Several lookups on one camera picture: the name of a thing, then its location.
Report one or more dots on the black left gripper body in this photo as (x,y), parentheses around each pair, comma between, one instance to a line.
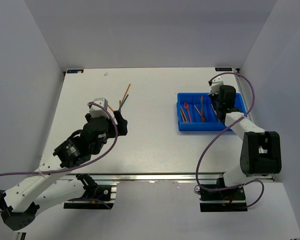
(111,133)

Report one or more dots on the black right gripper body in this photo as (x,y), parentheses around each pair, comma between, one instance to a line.
(215,102)

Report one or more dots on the red plastic knife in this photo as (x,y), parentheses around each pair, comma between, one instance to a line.
(203,110)

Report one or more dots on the red plastic fork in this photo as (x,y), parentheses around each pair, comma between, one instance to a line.
(186,106)

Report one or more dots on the blue chopstick slanted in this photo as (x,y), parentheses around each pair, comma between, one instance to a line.
(122,102)

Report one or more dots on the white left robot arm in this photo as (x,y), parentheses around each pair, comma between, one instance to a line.
(21,204)

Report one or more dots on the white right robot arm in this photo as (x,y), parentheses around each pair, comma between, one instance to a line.
(234,176)

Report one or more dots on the blue divided plastic bin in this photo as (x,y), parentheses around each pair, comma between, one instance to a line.
(202,101)

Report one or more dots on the black label right corner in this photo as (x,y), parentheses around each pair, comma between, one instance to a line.
(223,69)

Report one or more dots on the black label corner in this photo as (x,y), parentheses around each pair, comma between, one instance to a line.
(74,71)
(223,69)

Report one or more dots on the black label left corner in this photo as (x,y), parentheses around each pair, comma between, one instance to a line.
(74,71)

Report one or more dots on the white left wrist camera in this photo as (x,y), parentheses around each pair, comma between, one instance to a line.
(97,107)

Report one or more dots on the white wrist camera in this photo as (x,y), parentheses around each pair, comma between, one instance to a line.
(97,107)
(216,83)

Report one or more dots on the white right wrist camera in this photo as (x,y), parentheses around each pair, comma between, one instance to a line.
(216,83)

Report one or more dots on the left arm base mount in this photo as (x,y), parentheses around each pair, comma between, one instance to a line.
(96,196)

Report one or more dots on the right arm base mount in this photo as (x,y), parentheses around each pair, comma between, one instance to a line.
(233,200)

